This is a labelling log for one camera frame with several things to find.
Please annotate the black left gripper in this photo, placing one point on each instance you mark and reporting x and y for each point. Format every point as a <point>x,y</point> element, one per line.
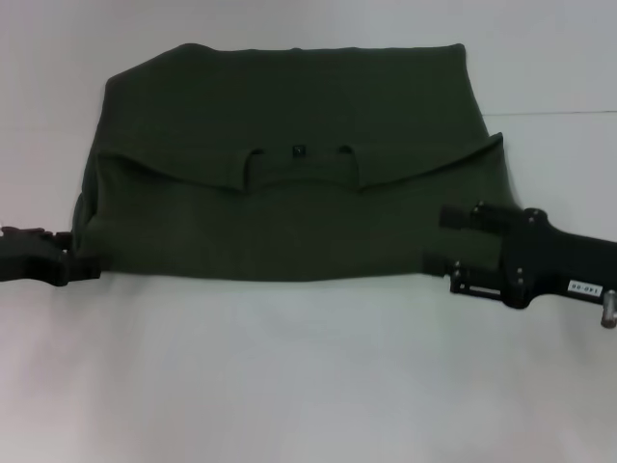
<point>29,263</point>

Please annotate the dark green FREE t-shirt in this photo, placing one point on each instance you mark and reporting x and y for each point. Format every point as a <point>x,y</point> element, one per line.
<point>289,193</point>

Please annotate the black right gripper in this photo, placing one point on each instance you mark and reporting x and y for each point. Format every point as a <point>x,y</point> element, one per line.
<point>554,270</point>

